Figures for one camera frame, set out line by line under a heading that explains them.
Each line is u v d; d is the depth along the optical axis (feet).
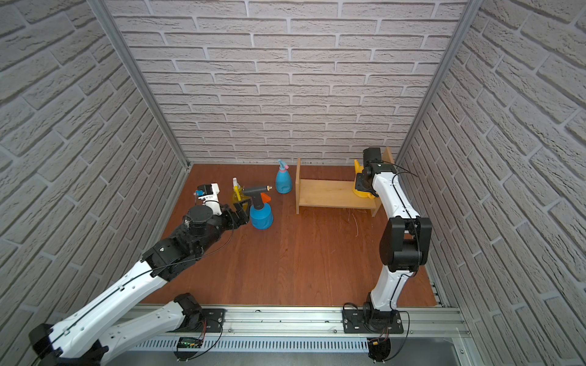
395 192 1.84
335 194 3.21
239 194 2.94
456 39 2.45
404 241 1.58
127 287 1.43
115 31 2.44
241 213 2.00
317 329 2.41
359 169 3.16
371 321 2.19
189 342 2.36
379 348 2.28
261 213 2.86
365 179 2.19
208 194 1.90
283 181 3.31
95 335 1.34
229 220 1.95
